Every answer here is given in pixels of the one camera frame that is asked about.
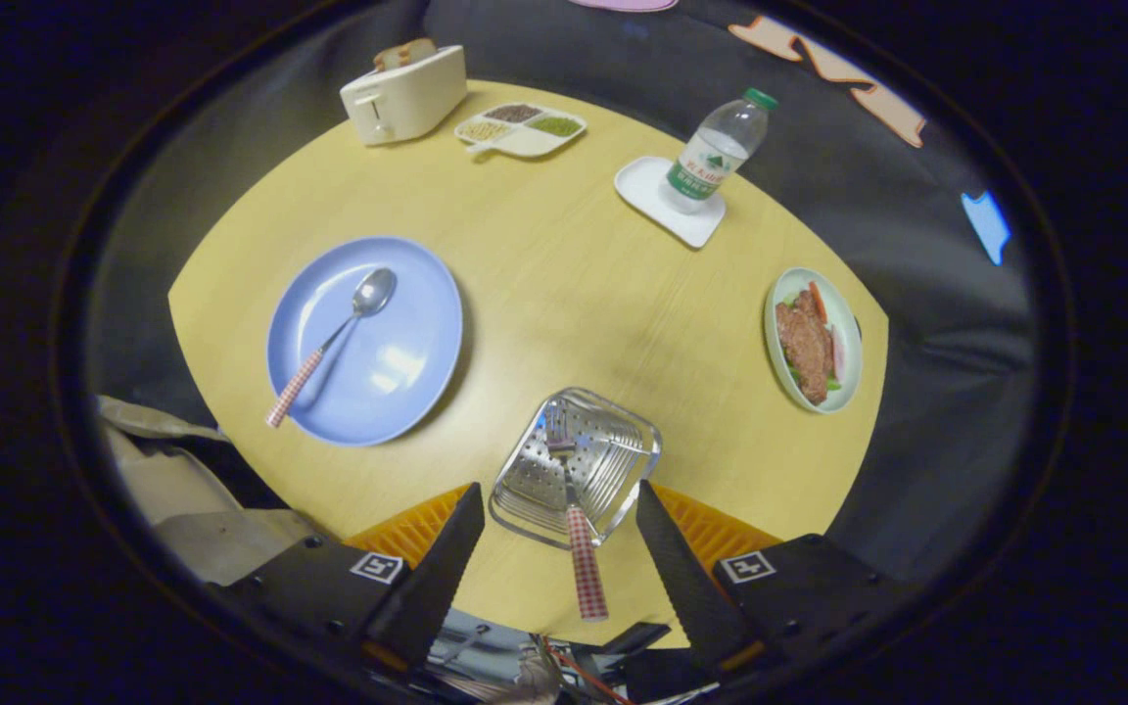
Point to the white divided grain dish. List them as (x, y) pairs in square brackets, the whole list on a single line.
[(530, 144)]

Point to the blue round plate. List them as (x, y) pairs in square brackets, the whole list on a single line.
[(398, 362)]

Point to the pale green plate with meat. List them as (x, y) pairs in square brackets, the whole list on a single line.
[(809, 343)]

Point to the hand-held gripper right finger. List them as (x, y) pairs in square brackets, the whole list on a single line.
[(681, 578)]

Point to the bread slice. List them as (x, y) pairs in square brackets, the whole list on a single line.
[(419, 49), (390, 57)]

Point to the cream toaster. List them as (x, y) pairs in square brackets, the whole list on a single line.
[(417, 98)]

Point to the clear plastic water bottle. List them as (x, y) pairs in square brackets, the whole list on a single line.
[(711, 157)]

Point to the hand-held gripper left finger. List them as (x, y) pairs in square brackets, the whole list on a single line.
[(442, 578)]

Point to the white square coaster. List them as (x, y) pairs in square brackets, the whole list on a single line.
[(647, 186)]

